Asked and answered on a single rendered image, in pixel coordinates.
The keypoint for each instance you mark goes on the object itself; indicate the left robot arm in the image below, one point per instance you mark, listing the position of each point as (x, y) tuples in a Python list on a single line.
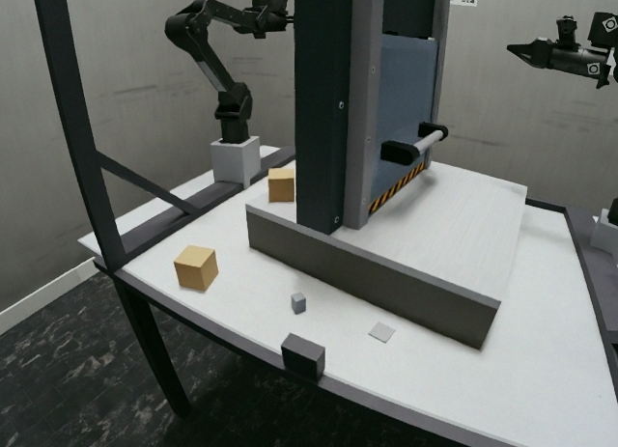
[(188, 31)]

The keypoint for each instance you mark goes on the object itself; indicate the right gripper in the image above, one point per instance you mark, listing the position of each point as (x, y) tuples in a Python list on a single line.
[(563, 58)]

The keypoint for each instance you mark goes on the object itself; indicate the brown cardboard box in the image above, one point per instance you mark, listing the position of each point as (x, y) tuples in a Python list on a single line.
[(281, 185)]

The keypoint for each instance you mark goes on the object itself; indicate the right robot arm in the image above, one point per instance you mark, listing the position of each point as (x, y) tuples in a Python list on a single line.
[(603, 34)]

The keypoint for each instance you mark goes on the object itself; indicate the tan cardboard box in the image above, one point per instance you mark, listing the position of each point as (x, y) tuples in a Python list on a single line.
[(196, 267)]

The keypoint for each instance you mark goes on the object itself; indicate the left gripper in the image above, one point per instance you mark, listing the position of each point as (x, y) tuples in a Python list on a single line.
[(281, 22)]

